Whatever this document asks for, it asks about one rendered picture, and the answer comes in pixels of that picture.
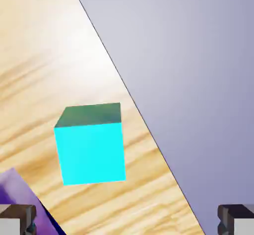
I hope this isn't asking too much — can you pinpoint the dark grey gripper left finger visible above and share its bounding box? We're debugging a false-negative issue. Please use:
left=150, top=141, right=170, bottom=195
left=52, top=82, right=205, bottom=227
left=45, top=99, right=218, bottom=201
left=0, top=204, right=37, bottom=235

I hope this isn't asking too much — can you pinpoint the large purple box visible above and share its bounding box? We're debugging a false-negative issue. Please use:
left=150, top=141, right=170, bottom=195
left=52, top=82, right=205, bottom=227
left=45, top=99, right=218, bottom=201
left=0, top=167, right=67, bottom=235

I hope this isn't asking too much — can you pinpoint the small cyan cube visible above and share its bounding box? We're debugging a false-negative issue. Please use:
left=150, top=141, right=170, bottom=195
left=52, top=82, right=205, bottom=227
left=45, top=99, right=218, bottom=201
left=53, top=102, right=127, bottom=186

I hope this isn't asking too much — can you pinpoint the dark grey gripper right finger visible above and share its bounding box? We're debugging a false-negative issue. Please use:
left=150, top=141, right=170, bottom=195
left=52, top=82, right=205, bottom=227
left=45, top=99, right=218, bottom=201
left=217, top=204, right=254, bottom=235

